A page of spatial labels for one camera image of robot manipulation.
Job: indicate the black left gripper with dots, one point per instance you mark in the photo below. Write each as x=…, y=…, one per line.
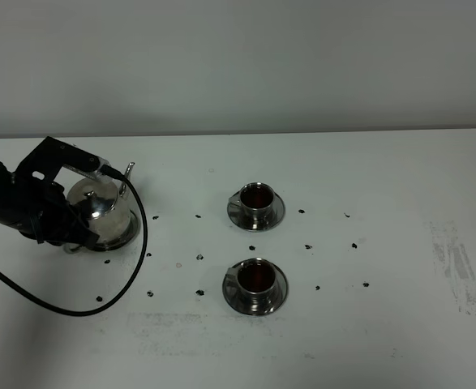
x=46, y=216

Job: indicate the stainless steel teapot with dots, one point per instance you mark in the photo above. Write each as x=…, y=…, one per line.
x=105, y=204

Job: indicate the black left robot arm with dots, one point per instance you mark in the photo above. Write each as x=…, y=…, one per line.
x=8, y=216

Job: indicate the steel teapot saucer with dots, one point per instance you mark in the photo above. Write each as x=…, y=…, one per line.
x=124, y=239

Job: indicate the far stainless steel saucer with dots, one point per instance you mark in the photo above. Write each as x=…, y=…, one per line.
x=270, y=222

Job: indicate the stainless steel saucer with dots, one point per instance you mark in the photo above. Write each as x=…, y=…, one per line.
x=270, y=222
x=278, y=298

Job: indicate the near stainless steel saucer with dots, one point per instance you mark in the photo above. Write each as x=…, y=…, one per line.
x=278, y=298

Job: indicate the far stainless steel teacup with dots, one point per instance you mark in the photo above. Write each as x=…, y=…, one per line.
x=254, y=201

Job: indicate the stainless steel teacup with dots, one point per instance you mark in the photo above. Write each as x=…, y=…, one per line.
x=249, y=283
x=254, y=201

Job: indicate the near stainless steel teacup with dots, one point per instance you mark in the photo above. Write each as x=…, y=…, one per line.
x=249, y=283

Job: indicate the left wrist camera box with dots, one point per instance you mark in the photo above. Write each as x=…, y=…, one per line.
x=51, y=155

